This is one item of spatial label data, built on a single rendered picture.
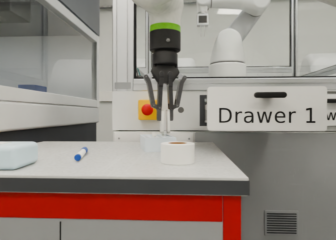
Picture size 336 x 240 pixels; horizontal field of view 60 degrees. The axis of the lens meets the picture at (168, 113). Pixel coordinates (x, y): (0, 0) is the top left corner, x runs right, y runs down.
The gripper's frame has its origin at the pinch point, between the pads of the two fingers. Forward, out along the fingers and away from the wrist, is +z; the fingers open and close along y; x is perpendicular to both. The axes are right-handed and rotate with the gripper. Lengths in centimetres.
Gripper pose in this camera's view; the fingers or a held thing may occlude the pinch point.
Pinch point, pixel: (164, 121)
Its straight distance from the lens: 86.5
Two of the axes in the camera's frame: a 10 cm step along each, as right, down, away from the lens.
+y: -9.8, 0.0, -1.9
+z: 0.0, 10.0, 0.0
